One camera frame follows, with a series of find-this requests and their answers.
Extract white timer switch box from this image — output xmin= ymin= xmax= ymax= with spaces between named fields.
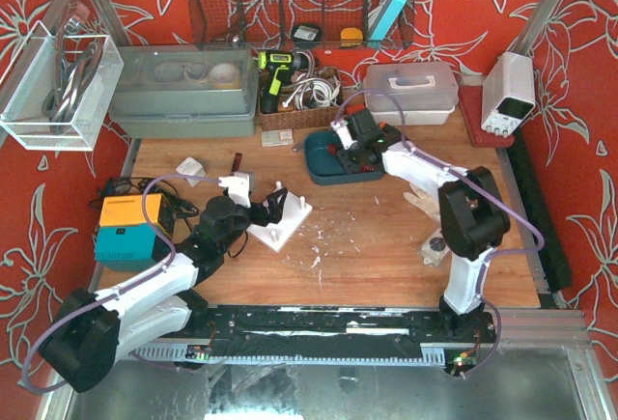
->
xmin=419 ymin=229 xmax=450 ymax=267

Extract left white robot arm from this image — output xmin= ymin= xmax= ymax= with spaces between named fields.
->
xmin=38 ymin=188 xmax=288 ymax=393

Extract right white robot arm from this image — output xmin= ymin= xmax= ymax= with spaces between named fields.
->
xmin=329 ymin=109 xmax=510 ymax=338

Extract dark green plastic tray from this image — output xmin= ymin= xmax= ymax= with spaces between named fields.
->
xmin=303 ymin=129 xmax=384 ymax=186

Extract woven brown basket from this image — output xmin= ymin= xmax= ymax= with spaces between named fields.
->
xmin=257 ymin=67 xmax=343 ymax=130

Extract small clear parts box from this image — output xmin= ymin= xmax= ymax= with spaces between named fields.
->
xmin=261 ymin=129 xmax=294 ymax=148

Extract white clear lidded case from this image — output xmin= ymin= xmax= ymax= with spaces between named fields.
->
xmin=363 ymin=62 xmax=459 ymax=126

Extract white work glove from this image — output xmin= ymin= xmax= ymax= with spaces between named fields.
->
xmin=403 ymin=184 xmax=440 ymax=222

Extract small white cube block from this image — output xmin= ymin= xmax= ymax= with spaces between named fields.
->
xmin=176 ymin=156 xmax=206 ymax=187

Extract red flat case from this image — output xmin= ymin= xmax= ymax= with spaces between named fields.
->
xmin=459 ymin=85 xmax=515 ymax=149

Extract yellow tape measure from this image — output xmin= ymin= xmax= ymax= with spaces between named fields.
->
xmin=340 ymin=27 xmax=364 ymax=48

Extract black round tape measure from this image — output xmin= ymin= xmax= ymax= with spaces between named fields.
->
xmin=291 ymin=23 xmax=323 ymax=49

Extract grey plastic storage box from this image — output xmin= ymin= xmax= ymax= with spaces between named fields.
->
xmin=109 ymin=45 xmax=259 ymax=139

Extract orange teal device box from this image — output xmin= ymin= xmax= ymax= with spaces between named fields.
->
xmin=95 ymin=194 xmax=170 ymax=271

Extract white power supply unit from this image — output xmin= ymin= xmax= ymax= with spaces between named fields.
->
xmin=481 ymin=52 xmax=535 ymax=138

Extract blue white book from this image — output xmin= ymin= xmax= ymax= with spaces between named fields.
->
xmin=367 ymin=0 xmax=408 ymax=48

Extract clear acrylic side bin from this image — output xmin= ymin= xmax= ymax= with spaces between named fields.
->
xmin=1 ymin=22 xmax=124 ymax=152

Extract white peg base plate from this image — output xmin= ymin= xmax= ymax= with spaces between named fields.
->
xmin=248 ymin=192 xmax=313 ymax=253

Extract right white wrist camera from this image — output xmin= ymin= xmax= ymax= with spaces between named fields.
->
xmin=330 ymin=118 xmax=356 ymax=150

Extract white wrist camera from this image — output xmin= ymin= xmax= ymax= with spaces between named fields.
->
xmin=218 ymin=171 xmax=256 ymax=208
xmin=330 ymin=118 xmax=356 ymax=150

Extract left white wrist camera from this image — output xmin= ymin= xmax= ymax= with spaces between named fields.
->
xmin=218 ymin=171 xmax=256 ymax=208

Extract white coiled cable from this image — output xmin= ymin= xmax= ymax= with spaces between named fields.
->
xmin=297 ymin=76 xmax=342 ymax=108

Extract green black cordless drill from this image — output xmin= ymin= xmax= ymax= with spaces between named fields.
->
xmin=258 ymin=50 xmax=309 ymax=114

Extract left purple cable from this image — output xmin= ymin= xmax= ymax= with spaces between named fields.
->
xmin=17 ymin=173 xmax=228 ymax=396

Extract purple cable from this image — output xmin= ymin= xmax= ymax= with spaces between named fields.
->
xmin=335 ymin=90 xmax=547 ymax=378
xmin=17 ymin=173 xmax=228 ymax=396

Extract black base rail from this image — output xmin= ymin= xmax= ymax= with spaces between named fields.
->
xmin=166 ymin=305 xmax=496 ymax=359

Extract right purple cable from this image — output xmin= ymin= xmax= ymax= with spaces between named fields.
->
xmin=335 ymin=90 xmax=547 ymax=378

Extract black wire hanging basket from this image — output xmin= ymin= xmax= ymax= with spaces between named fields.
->
xmin=187 ymin=0 xmax=416 ymax=52

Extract black cable duct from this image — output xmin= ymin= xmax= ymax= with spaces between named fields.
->
xmin=506 ymin=130 xmax=572 ymax=293

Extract grey cables in bin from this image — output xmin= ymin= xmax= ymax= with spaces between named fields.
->
xmin=42 ymin=28 xmax=105 ymax=134

